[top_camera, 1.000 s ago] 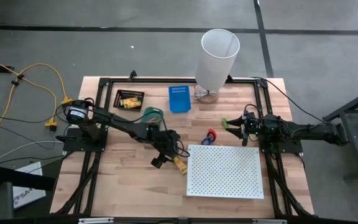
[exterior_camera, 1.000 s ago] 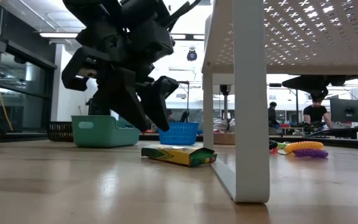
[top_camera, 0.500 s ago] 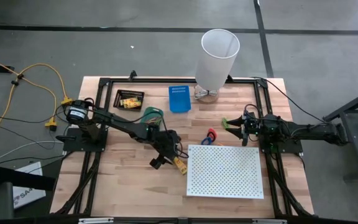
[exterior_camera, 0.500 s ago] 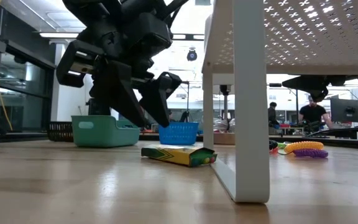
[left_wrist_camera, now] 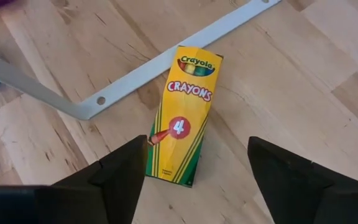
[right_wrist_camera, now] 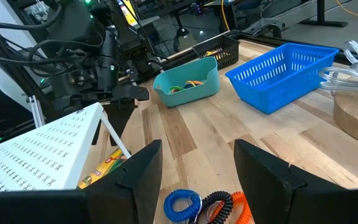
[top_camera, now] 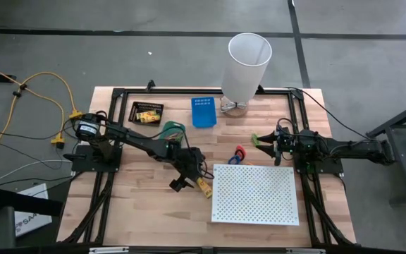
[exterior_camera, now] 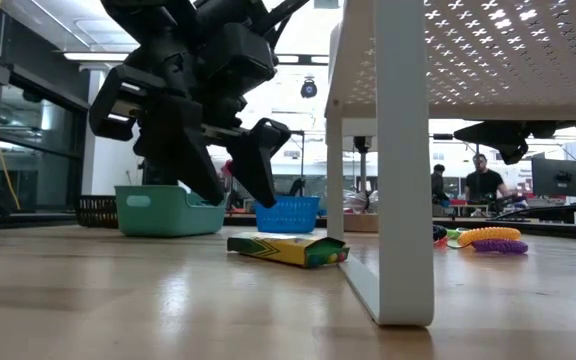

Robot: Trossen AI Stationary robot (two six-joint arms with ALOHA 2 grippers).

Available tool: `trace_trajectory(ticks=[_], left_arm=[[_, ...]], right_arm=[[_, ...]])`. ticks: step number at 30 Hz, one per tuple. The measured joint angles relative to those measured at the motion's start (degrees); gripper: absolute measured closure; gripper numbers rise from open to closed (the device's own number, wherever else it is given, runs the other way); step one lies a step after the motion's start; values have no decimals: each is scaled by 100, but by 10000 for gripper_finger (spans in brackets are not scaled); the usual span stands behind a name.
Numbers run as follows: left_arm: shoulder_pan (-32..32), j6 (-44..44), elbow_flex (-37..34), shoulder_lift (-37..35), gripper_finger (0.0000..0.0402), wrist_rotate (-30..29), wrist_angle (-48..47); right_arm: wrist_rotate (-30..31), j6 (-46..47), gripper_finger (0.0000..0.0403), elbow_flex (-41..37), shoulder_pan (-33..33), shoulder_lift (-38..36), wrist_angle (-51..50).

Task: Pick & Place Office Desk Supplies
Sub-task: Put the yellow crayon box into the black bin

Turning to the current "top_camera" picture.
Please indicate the white printed paper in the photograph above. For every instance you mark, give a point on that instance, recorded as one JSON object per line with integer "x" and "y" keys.
{"x": 34, "y": 222}

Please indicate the silver bracket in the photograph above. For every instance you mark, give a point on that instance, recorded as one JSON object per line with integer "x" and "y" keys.
{"x": 108, "y": 250}
{"x": 305, "y": 250}

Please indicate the blue slotted plastic basket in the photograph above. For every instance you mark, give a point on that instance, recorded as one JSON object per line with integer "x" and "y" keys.
{"x": 203, "y": 113}

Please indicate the yellow coil wristband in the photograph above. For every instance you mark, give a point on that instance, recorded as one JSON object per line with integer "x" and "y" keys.
{"x": 249, "y": 163}

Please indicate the black slotted plastic basket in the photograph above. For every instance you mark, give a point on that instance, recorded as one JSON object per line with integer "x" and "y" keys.
{"x": 146, "y": 103}

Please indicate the yellow green crayon box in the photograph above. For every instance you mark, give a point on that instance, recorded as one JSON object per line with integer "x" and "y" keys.
{"x": 144, "y": 114}
{"x": 206, "y": 188}
{"x": 152, "y": 119}

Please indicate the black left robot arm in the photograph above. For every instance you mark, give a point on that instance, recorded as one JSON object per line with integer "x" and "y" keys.
{"x": 136, "y": 139}

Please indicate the teal plastic bin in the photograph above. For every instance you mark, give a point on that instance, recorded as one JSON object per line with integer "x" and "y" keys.
{"x": 175, "y": 125}

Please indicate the black side table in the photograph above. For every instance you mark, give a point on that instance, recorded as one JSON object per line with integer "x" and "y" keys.
{"x": 400, "y": 141}

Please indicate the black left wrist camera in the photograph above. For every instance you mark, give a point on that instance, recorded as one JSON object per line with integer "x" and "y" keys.
{"x": 181, "y": 184}

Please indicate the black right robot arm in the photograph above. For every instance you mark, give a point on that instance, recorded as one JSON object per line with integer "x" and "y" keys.
{"x": 351, "y": 148}

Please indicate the green coil wristband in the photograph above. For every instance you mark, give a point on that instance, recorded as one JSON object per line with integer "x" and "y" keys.
{"x": 254, "y": 139}

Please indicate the blue coil wristband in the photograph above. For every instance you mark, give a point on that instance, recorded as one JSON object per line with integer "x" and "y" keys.
{"x": 234, "y": 160}

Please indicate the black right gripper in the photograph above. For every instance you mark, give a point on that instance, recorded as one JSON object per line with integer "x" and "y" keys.
{"x": 287, "y": 145}

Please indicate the black aluminium table frame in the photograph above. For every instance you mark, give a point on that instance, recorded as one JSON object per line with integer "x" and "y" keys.
{"x": 189, "y": 91}

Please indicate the white perforated metal shelf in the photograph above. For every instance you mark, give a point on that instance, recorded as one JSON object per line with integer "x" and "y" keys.
{"x": 256, "y": 194}

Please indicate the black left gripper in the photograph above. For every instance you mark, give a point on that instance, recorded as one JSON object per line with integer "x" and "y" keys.
{"x": 190, "y": 163}

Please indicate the yellow-green loop band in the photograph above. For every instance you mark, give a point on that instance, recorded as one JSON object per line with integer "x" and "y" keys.
{"x": 175, "y": 135}

